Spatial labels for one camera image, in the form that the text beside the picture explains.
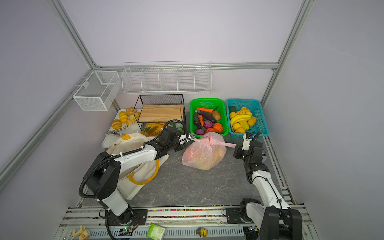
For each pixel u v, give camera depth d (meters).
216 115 1.12
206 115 1.13
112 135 1.04
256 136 0.72
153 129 1.00
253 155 0.64
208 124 1.05
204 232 0.68
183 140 0.77
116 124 1.10
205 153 0.83
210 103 1.23
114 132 1.07
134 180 0.69
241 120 1.09
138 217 0.74
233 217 0.74
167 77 0.96
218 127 1.02
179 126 1.05
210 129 1.02
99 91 0.96
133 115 1.16
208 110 1.16
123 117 1.15
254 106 1.16
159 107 1.02
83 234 0.67
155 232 0.68
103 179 0.46
